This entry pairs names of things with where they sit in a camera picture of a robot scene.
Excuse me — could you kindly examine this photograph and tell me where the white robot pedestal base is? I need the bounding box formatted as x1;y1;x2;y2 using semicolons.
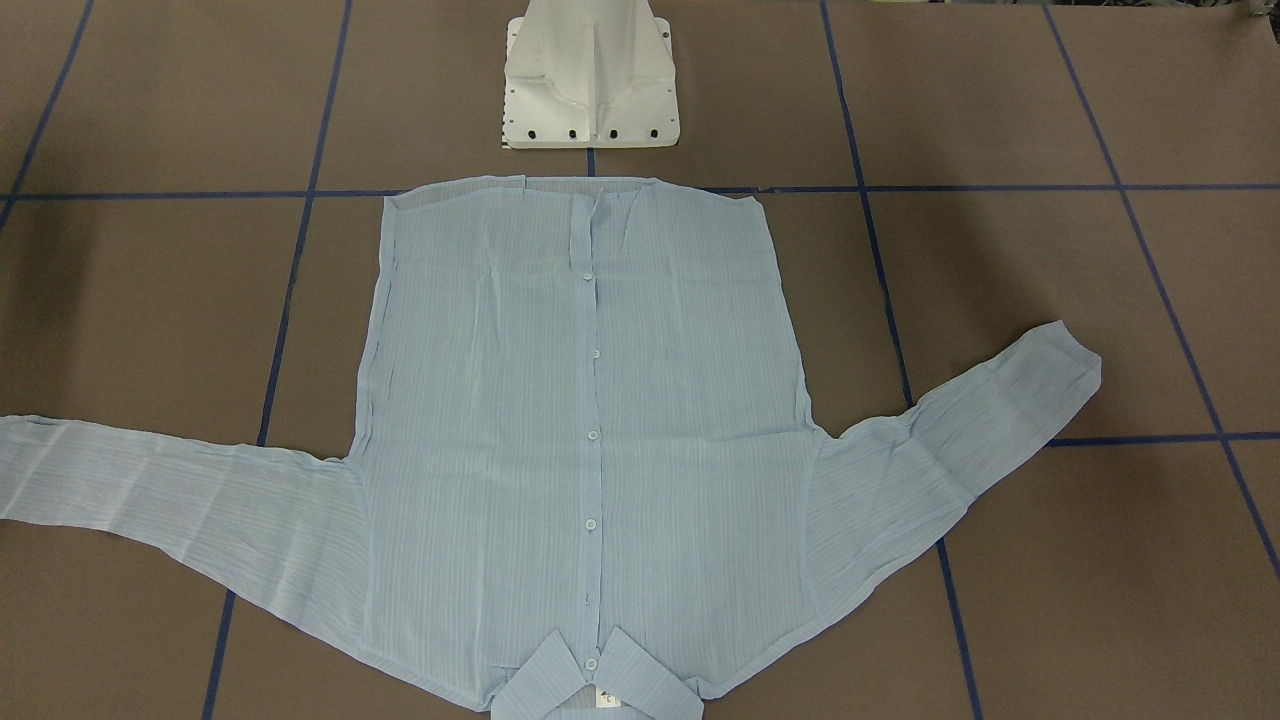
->
500;1;681;150

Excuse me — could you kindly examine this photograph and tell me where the light blue button-up shirt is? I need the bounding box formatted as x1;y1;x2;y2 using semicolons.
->
3;176;1102;719

